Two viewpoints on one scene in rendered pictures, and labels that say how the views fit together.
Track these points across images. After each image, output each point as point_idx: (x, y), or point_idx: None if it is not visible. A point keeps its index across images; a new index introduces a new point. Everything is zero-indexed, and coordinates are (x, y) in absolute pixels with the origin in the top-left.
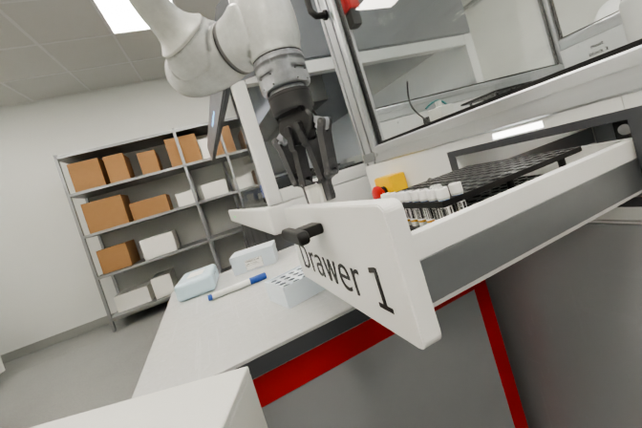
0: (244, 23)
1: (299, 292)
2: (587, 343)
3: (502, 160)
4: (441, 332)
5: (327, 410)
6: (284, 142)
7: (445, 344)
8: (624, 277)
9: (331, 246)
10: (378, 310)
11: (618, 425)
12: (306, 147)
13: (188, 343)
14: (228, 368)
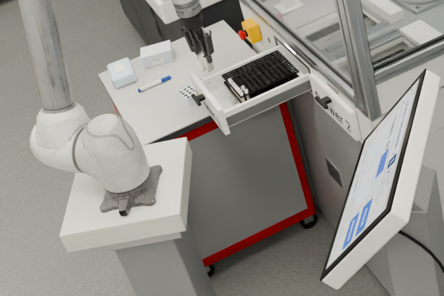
0: None
1: (193, 100)
2: (311, 126)
3: (285, 58)
4: (258, 118)
5: (205, 146)
6: (187, 31)
7: (259, 123)
8: (313, 109)
9: (207, 104)
10: (219, 125)
11: (319, 153)
12: (198, 40)
13: (145, 119)
14: (170, 133)
